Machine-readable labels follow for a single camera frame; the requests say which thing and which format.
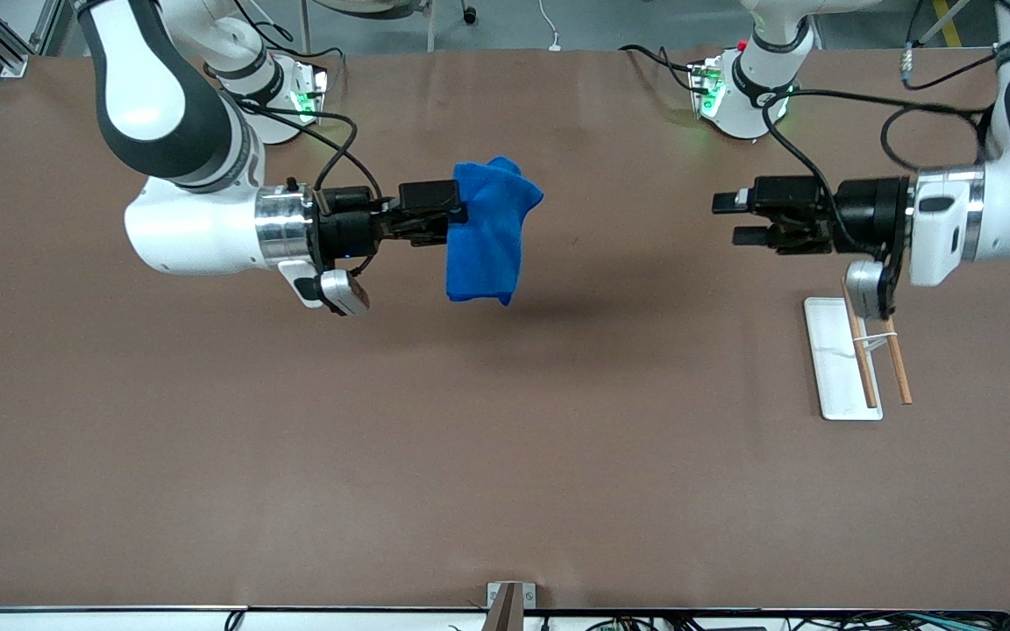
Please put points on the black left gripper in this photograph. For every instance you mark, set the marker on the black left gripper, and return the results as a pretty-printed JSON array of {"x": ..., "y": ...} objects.
[{"x": 871, "y": 212}]

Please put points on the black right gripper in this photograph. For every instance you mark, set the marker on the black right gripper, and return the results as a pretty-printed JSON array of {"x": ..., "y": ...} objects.
[{"x": 346, "y": 233}]

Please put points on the blue towel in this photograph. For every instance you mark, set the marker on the blue towel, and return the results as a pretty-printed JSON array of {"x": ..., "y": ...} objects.
[{"x": 492, "y": 237}]

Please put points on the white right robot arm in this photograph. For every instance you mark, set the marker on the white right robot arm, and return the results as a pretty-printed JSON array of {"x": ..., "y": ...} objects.
[{"x": 163, "y": 96}]

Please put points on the white towel rack wooden rods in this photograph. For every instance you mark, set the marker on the white towel rack wooden rods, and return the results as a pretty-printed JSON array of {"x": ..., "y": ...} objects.
[{"x": 834, "y": 368}]

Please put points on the grey office chair base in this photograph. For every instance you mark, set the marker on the grey office chair base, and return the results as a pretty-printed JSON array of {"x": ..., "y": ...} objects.
[{"x": 382, "y": 7}]

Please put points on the brown table cover sheet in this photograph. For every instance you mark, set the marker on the brown table cover sheet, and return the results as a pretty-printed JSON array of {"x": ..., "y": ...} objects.
[{"x": 505, "y": 456}]

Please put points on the metal table edge bracket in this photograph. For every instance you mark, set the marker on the metal table edge bracket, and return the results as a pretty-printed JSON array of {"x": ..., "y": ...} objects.
[{"x": 509, "y": 605}]

